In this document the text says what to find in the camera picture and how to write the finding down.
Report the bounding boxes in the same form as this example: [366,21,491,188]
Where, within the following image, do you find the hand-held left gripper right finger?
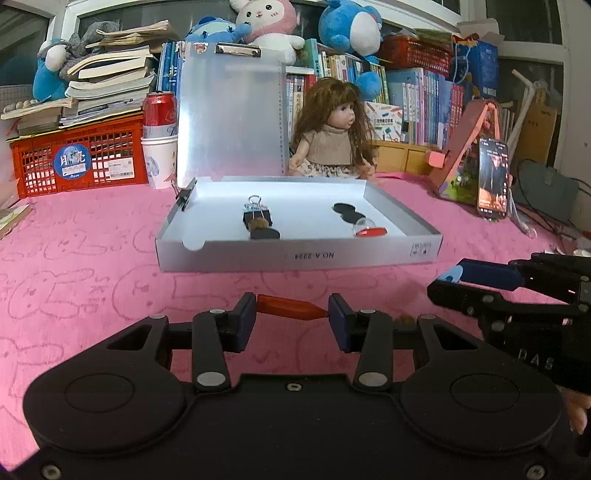
[328,292,481,392]

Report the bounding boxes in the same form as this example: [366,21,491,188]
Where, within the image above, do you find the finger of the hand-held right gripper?
[436,253,591,295]
[427,280,579,325]

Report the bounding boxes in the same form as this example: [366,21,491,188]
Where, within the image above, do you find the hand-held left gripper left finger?
[106,292,257,393]

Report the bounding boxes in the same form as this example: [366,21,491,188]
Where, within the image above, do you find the orange-handled brush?
[256,294,414,324]

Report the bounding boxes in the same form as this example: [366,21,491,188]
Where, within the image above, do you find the white plastic storage case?
[154,42,444,273]

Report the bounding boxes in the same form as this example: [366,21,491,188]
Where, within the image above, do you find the clear dome with red base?
[354,217,388,239]

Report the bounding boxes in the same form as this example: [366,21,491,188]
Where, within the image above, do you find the person's right hand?
[560,387,588,435]

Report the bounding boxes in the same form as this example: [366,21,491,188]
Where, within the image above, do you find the smartphone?
[475,137,511,220]

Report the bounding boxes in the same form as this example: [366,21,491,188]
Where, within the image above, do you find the grey bag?
[516,159,581,227]

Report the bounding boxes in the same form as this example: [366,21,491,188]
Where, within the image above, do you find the blue-labelled black binder clip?
[241,195,271,228]

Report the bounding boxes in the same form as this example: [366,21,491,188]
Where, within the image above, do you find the pink cardboard stand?
[427,99,509,204]

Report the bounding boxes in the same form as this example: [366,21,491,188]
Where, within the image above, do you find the wooden drawer unit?
[370,138,456,175]

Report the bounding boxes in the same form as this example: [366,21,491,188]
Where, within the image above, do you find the plain black binder clip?
[175,180,198,212]

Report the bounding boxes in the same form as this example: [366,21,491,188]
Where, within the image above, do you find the brown cardboard sheet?
[512,101,558,168]

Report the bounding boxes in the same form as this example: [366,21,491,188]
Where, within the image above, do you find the pink printed blanket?
[0,170,591,468]

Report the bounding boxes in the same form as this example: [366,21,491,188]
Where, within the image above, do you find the white folding rod stand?
[509,69,546,154]

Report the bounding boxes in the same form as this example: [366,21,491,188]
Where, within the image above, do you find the row of upright books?
[283,39,468,147]

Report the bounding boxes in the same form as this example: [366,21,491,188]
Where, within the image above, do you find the white paper cup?
[140,134,179,189]

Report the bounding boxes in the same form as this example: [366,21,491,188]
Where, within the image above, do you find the long-haired doll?
[288,77,378,180]

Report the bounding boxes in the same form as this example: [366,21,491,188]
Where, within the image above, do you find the white pencil-print carton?
[364,102,405,142]

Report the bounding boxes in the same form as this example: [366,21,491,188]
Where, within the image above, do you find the blue bag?
[452,33,500,100]

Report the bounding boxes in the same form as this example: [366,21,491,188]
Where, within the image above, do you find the red drink can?
[143,91,179,140]

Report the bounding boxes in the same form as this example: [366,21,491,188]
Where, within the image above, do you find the plain red basket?
[378,34,454,77]

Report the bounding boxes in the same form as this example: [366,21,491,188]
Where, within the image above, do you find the flat notebooks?
[0,205,33,240]

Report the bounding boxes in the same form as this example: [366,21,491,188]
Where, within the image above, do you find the red basket with round sticker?
[8,114,149,199]

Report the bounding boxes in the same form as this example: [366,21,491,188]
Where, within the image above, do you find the stack of blue workbooks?
[156,40,186,93]

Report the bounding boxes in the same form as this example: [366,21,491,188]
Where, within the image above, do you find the stack of worn books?
[0,20,182,138]

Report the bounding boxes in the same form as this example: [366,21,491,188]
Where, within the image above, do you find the large blue plush toy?
[317,0,385,100]

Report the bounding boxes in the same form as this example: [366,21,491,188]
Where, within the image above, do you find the small blue plush toy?
[184,17,253,45]

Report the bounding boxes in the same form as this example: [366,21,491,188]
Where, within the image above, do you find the pink bunny plush toy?
[229,0,306,64]

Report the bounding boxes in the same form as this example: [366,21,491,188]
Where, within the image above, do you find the blue and white plush toy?
[32,37,75,103]

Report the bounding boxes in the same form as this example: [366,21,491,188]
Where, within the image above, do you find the grey plush toy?
[69,21,117,52]

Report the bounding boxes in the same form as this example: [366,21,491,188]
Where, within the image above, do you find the white cable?
[507,202,539,239]

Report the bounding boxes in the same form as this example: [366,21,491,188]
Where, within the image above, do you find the black cable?
[530,211,591,243]

